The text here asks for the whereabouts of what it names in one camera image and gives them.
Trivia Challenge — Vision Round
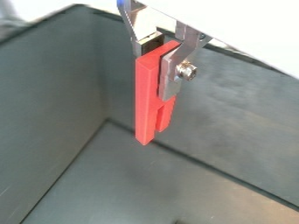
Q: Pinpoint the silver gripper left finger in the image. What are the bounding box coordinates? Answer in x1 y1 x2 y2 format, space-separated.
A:
116 0 165 57

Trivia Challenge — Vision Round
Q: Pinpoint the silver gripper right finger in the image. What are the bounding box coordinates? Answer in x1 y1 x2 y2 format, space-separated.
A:
159 22 213 101

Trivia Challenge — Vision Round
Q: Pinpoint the red double-square peg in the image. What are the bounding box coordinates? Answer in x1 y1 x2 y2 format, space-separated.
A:
135 40 179 145

